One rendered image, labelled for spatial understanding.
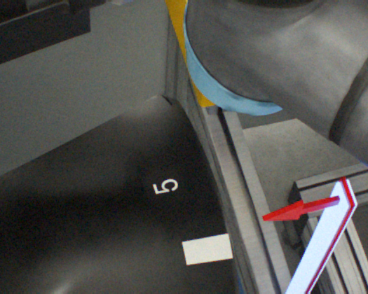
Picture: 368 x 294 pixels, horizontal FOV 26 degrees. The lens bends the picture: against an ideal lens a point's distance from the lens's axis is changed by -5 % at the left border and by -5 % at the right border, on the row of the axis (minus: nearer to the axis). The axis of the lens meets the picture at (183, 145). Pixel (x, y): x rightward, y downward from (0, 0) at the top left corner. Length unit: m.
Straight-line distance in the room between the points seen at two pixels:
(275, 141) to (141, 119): 1.42
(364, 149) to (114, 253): 0.21
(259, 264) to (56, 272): 0.40
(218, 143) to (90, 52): 0.62
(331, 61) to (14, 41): 0.15
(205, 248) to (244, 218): 0.37
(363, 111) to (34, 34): 0.16
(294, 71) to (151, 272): 0.20
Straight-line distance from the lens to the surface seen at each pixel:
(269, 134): 1.99
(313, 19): 0.40
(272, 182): 1.93
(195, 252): 0.55
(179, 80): 1.68
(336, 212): 0.59
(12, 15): 0.35
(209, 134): 0.97
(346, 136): 0.41
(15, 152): 1.79
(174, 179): 0.56
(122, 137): 0.57
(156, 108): 0.57
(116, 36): 1.52
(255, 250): 0.91
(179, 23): 0.86
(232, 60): 0.42
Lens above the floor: 1.69
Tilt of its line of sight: 60 degrees down
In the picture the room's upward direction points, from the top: 5 degrees clockwise
